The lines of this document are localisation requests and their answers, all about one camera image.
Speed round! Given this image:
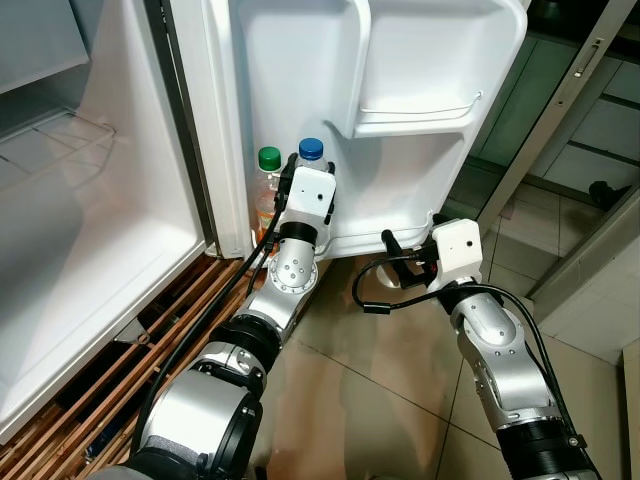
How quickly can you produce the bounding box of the blue capped clear water bottle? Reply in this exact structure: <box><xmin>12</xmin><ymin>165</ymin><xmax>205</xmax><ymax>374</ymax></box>
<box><xmin>292</xmin><ymin>137</ymin><xmax>334</xmax><ymax>183</ymax></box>

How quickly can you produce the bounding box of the white fridge interior body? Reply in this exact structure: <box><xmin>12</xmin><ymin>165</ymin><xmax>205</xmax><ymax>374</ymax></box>
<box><xmin>0</xmin><ymin>0</ymin><xmax>217</xmax><ymax>443</ymax></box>

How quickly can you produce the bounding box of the green capped orange drink bottle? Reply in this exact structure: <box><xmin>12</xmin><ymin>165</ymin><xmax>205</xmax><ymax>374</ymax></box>
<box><xmin>254</xmin><ymin>146</ymin><xmax>285</xmax><ymax>247</ymax></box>

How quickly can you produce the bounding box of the small black floor object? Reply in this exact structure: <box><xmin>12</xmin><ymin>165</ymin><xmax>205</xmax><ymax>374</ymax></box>
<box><xmin>589</xmin><ymin>180</ymin><xmax>627</xmax><ymax>210</ymax></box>

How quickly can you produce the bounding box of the grey freezer compartment flap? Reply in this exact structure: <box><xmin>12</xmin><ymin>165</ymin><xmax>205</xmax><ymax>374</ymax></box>
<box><xmin>0</xmin><ymin>0</ymin><xmax>92</xmax><ymax>97</ymax></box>

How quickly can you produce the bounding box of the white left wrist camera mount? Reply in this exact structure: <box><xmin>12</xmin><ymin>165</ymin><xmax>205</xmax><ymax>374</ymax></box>
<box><xmin>282</xmin><ymin>165</ymin><xmax>337</xmax><ymax>229</ymax></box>

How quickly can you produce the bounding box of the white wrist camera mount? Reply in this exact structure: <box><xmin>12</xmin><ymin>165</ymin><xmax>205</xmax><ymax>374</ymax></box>
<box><xmin>282</xmin><ymin>165</ymin><xmax>337</xmax><ymax>229</ymax></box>
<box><xmin>430</xmin><ymin>218</ymin><xmax>485</xmax><ymax>287</ymax></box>

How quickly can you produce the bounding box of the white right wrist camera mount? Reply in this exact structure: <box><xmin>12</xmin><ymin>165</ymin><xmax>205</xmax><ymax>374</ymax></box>
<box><xmin>430</xmin><ymin>218</ymin><xmax>485</xmax><ymax>287</ymax></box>

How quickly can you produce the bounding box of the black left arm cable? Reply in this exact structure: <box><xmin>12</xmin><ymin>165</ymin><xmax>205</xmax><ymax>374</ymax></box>
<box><xmin>130</xmin><ymin>185</ymin><xmax>293</xmax><ymax>453</ymax></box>

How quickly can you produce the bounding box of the grey sliding door frame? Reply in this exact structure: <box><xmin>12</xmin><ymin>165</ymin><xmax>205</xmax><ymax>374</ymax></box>
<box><xmin>478</xmin><ymin>0</ymin><xmax>640</xmax><ymax>229</ymax></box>

